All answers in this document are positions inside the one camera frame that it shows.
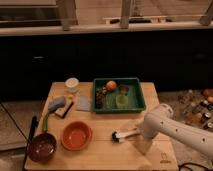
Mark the orange red bowl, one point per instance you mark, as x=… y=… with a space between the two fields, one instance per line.
x=76 y=136

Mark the dark brown food pile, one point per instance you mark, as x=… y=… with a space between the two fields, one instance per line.
x=100 y=96

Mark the green translucent cup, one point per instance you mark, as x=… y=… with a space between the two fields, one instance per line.
x=121 y=101

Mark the grey folded cloth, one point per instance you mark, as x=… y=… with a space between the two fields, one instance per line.
x=83 y=104

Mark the white dish brush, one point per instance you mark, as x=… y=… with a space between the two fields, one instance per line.
x=120 y=137

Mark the wooden block with black edge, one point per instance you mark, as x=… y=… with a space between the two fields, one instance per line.
x=62 y=111

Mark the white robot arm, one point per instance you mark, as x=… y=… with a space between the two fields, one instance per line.
x=159 y=120

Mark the black handled tool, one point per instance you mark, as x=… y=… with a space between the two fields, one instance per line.
x=33 y=126

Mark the orange fruit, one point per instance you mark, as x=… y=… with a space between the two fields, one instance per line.
x=111 y=85

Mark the green handled utensil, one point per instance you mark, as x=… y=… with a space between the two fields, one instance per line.
x=45 y=123

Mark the small white cup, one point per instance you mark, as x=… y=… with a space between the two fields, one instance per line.
x=72 y=84

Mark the green plastic tray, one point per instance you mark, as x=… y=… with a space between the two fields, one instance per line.
x=136 y=102

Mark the spice bottle rack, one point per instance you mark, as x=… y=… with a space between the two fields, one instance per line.
x=197 y=110

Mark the small dark glass jar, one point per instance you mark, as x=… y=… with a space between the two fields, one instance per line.
x=123 y=89

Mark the dark maroon bowl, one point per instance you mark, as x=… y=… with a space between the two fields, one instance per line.
x=42 y=147

